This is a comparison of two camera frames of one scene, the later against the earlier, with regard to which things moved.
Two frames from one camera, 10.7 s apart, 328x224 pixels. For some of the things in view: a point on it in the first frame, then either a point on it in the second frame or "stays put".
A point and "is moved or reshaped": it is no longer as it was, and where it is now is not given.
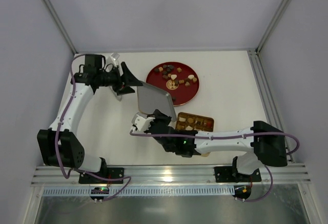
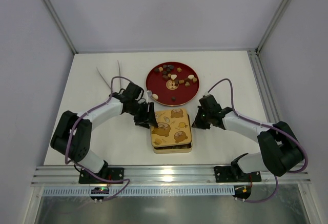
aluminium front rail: (299, 174) stays put
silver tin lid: (149, 100) is moved or reshaped
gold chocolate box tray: (187, 121) is moved or reshaped
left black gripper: (123, 79) to (143, 114)
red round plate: (180, 80) stays put
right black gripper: (159, 121) to (201, 119)
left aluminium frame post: (55, 14) stays put
